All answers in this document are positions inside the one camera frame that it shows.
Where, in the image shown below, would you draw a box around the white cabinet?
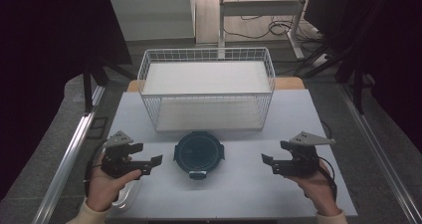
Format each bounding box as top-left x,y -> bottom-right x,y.
108,0 -> 197,42

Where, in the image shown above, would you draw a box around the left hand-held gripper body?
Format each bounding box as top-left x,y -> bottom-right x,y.
101,129 -> 144,180

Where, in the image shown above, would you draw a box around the round container with dark lid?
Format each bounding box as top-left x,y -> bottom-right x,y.
172,130 -> 226,181

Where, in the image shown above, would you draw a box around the wooden table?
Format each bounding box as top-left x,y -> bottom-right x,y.
126,77 -> 307,93

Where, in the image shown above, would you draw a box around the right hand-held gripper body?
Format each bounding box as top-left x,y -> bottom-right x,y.
275,130 -> 336,178

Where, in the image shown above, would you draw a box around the person's right hand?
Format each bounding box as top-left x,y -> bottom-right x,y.
287,160 -> 341,217

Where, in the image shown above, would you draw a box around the right hand-held gripper cable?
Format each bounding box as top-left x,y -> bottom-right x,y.
317,156 -> 338,202

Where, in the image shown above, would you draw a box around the person's left hand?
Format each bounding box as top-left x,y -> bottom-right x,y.
85,152 -> 142,213

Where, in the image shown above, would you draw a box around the thin black cable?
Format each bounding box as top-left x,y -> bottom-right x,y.
319,118 -> 333,140

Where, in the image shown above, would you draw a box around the aluminium rail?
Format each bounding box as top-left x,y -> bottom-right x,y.
337,83 -> 422,224
31,84 -> 107,224

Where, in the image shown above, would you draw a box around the hand-held gripper cable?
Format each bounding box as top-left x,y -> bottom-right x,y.
84,143 -> 107,198
317,156 -> 338,202

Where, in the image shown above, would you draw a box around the left hand-held gripper cable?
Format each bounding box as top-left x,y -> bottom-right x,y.
84,143 -> 107,198

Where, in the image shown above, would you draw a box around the white wire rack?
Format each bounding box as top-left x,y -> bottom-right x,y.
136,47 -> 277,133

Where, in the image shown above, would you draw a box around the black metal stand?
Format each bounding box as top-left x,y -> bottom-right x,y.
298,43 -> 376,115
81,56 -> 137,116

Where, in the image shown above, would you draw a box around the white power strip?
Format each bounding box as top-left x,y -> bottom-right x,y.
311,54 -> 330,68

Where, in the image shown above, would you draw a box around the black cables on floor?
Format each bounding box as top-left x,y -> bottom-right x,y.
223,0 -> 329,71

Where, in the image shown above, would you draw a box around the white metal desk frame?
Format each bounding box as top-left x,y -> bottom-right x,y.
217,0 -> 312,60

